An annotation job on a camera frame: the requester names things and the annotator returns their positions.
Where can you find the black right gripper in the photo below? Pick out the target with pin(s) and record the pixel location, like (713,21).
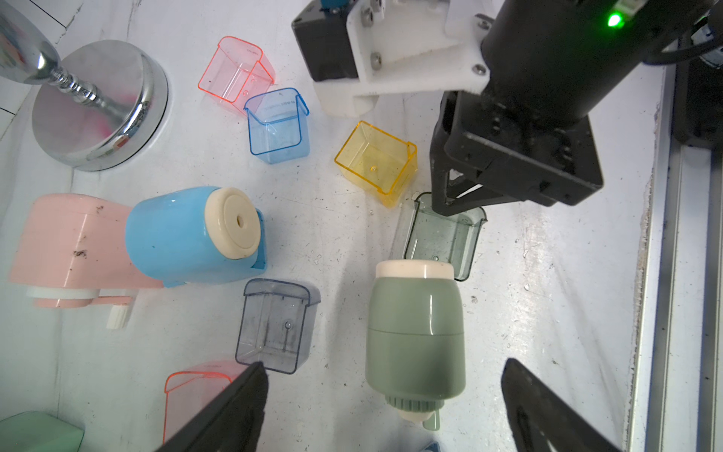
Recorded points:
(484,153)

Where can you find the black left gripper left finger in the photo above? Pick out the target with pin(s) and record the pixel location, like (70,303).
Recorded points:
(232,421)

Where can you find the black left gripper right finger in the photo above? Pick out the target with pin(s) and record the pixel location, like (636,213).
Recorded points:
(540,420)

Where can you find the clear dark green tray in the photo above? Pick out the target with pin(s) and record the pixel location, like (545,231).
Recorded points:
(423,234)

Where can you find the clear grey tray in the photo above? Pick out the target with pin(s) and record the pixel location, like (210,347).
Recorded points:
(277,324)

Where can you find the dark green pencil sharpener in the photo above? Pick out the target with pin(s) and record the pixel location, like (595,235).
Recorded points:
(415,345)

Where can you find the light green pencil sharpener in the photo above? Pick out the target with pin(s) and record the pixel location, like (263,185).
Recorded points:
(37,431)

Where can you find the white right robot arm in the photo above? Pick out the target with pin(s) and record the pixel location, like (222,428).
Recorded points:
(556,60)

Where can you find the clear pink tray near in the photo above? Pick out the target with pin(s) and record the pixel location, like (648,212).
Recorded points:
(190,390)

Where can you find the clear pink tray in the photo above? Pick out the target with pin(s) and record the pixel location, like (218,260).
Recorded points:
(237,71)
(190,390)

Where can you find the clear yellow tray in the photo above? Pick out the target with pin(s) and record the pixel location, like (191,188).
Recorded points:
(378,162)

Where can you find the blue pencil sharpener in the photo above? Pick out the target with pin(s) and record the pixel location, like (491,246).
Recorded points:
(203,235)

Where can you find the clear blue tray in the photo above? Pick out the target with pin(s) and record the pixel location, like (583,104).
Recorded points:
(278,129)

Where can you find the pink pencil sharpener far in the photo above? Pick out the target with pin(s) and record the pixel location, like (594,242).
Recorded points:
(72,254)

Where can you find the clear pink tray far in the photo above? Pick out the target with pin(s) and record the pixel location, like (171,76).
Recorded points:
(237,71)

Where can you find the chrome jewelry stand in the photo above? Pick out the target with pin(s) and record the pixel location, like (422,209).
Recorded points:
(97,107)

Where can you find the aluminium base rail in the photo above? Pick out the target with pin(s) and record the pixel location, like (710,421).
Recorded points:
(677,391)

